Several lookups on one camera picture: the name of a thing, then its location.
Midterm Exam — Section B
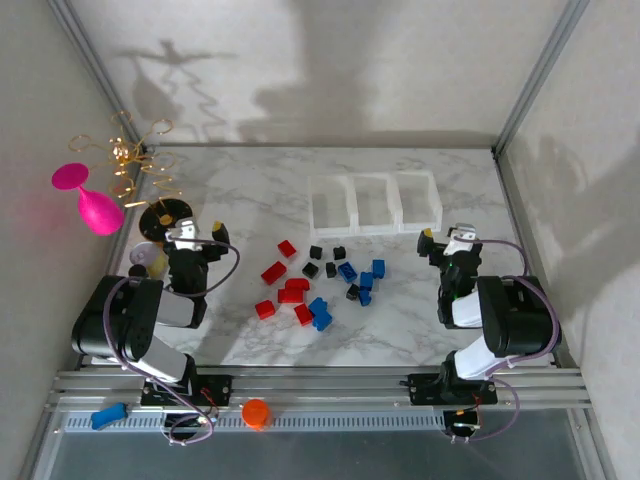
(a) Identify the white plastic bin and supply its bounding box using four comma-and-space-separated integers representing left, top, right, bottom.
349, 172, 401, 236
394, 169, 445, 234

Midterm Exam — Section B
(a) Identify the grey round tin can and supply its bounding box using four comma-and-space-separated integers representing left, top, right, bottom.
128, 242, 157, 266

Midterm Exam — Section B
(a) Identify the blue plastic clamp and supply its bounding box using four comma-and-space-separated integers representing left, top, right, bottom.
91, 402, 130, 431

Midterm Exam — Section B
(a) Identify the gold wire stand black base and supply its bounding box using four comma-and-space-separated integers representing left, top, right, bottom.
68, 110, 195, 246

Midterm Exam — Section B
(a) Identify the aluminium table edge rail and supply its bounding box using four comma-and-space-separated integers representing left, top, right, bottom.
147, 142, 499, 151
492, 147, 584, 374

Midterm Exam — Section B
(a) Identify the pink plastic goblet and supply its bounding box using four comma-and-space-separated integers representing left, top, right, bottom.
51, 163, 125, 237

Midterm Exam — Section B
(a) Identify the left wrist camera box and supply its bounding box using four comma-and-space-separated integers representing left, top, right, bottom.
164, 218, 200, 251

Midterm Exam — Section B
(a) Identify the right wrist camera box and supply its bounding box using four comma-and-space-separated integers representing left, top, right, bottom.
446, 223, 479, 256

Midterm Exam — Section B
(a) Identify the grey slotted cable duct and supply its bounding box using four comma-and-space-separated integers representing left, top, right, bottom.
59, 412, 449, 434

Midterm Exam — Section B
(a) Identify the orange plastic cylinder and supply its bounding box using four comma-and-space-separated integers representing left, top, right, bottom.
241, 398, 274, 432

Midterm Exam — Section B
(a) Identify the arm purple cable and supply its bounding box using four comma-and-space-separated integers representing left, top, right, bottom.
449, 238, 562, 445
102, 237, 241, 446

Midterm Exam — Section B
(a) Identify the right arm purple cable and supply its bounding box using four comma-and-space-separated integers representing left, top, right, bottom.
449, 238, 562, 445

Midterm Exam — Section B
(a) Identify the aluminium mounting rail beam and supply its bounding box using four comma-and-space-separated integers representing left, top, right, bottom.
47, 367, 594, 414

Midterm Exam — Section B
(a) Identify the aluminium frame post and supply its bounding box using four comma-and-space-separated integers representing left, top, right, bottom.
492, 0, 591, 157
47, 0, 151, 154

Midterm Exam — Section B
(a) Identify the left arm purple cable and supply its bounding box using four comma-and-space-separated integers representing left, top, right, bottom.
102, 237, 241, 446

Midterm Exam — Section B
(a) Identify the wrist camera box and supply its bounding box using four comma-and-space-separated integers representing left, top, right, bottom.
446, 223, 479, 256
164, 218, 200, 251

